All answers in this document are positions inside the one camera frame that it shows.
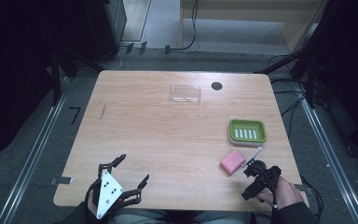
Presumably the black hanging cable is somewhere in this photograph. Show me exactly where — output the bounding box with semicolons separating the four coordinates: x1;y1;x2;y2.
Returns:
169;0;200;52

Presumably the metal floor rail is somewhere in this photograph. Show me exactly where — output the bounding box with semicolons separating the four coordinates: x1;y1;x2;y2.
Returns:
0;77;71;224
299;97;358;224

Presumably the person's left hand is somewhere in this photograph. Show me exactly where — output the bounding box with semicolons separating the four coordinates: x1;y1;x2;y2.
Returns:
87;199;99;219

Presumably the black stand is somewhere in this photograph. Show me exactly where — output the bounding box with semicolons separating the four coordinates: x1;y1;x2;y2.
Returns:
255;18;327;110
48;45;106;106

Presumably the white floor cable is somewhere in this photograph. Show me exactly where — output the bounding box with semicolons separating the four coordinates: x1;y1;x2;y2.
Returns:
101;46;129;71

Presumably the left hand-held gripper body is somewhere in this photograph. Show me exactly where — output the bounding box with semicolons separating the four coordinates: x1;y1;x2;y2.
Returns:
85;169;129;220

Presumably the green soap dish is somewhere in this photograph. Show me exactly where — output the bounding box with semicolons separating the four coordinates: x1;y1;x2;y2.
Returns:
227;119;268;146

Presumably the grey tape strip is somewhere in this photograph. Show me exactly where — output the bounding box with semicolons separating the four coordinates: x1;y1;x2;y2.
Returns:
49;175;75;186

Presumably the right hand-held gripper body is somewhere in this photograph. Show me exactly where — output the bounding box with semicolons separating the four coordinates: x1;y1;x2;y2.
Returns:
241;147;283;191

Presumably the pink soap bar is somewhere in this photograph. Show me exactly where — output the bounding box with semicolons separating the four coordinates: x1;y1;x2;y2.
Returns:
219;149;247;176

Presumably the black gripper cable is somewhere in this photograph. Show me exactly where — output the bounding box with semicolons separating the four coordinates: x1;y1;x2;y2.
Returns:
253;167;278;210

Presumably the light wooden shelf unit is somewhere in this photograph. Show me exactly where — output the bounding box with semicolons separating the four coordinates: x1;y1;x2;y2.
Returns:
179;0;329;54

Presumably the clear plastic lid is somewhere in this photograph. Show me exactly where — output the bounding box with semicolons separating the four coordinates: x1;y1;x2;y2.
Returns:
168;84;202;105

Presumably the black floor cable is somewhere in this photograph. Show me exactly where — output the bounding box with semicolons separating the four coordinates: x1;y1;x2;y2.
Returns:
267;54;311;139

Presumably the black cabinet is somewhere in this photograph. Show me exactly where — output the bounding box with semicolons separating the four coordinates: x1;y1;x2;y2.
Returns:
83;0;129;62

